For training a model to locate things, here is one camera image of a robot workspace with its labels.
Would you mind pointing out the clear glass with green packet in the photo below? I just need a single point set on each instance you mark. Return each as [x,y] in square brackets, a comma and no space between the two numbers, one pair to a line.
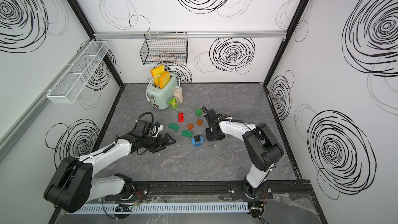
[173,104]

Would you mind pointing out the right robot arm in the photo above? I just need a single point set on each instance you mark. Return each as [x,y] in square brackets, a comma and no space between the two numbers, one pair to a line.
[263,148]

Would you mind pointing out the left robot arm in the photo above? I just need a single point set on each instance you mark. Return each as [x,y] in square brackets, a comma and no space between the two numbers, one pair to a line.
[74,183]

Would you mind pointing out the dark green long lego brick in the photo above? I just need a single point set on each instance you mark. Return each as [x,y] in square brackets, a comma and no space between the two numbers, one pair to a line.
[174,126]

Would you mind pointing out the jar of beige grains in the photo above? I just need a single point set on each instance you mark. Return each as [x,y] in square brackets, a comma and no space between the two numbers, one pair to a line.
[177,93]

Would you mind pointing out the black square lego brick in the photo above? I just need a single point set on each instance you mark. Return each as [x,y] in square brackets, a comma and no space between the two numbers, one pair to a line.
[197,139]

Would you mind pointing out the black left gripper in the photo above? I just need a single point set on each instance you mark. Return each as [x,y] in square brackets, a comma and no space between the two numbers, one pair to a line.
[166,141]

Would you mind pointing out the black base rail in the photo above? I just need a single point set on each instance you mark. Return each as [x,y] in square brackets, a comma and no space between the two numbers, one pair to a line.
[231,189]

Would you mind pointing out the orange toast slice front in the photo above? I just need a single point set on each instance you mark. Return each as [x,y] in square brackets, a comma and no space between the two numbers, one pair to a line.
[164,79]

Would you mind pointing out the white slotted cable duct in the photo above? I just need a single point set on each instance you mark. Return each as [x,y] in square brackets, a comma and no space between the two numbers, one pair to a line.
[165,208]

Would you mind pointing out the light blue long lego brick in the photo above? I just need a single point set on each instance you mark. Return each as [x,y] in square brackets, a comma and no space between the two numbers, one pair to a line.
[197,144]

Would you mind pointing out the mint green toaster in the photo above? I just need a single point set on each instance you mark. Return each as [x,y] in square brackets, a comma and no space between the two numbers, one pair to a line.
[159,98]

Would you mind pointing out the black wire basket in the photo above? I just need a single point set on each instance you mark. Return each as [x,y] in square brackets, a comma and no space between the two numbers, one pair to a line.
[169,47]

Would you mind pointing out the orange lego brick left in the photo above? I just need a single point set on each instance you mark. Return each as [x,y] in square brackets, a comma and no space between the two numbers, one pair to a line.
[190,126]

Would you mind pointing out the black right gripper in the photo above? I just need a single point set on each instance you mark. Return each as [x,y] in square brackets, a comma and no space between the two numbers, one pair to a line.
[209,137]

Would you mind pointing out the white mesh wall shelf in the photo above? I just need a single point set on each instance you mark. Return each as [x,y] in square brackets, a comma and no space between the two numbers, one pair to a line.
[87,71]

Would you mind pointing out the light green square lego brick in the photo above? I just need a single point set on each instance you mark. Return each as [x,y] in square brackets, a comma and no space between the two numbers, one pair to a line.
[198,112]

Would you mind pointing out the red long lego brick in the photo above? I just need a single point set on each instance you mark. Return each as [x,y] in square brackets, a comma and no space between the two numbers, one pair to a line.
[180,117]

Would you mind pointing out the yellow toast slice back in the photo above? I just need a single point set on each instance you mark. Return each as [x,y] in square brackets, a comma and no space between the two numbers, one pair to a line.
[156,73]

